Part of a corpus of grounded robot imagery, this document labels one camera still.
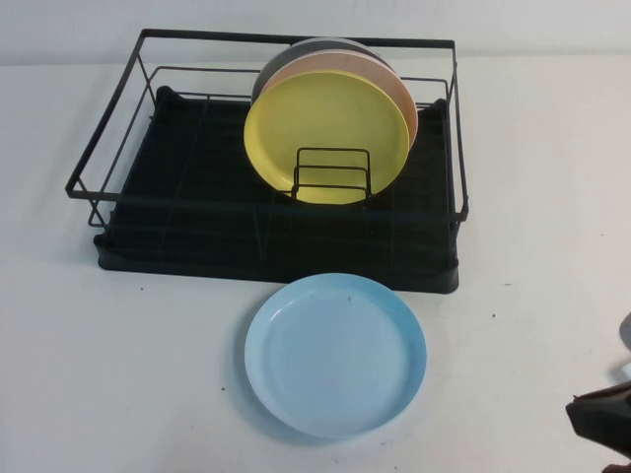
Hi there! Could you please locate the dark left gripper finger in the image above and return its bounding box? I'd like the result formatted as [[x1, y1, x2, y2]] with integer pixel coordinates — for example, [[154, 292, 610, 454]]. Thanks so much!
[[564, 402, 631, 473]]

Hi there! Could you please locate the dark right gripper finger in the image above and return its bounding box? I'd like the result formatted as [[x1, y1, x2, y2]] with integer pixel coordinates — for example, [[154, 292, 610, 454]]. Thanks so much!
[[571, 385, 631, 411]]

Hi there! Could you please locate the light blue round plate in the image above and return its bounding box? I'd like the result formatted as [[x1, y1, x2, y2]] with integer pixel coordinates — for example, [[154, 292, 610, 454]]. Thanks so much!
[[244, 273, 429, 439]]

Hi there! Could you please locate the pink round plate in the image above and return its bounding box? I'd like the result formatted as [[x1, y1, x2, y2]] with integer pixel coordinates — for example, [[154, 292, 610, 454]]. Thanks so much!
[[258, 51, 419, 149]]

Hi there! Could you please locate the yellow round plate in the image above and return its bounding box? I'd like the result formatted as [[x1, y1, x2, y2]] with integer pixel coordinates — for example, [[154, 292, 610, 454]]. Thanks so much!
[[244, 70, 411, 207]]

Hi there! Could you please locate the grey round plate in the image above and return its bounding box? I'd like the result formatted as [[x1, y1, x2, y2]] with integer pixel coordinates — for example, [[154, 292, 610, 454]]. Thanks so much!
[[250, 36, 390, 107]]

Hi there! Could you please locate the black plastic drain tray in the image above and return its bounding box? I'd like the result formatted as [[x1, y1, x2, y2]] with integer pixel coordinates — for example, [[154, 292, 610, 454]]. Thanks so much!
[[92, 86, 462, 297]]

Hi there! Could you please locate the black wire dish rack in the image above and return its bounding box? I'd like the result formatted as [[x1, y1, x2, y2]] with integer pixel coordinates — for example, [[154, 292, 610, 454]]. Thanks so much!
[[64, 28, 469, 267]]

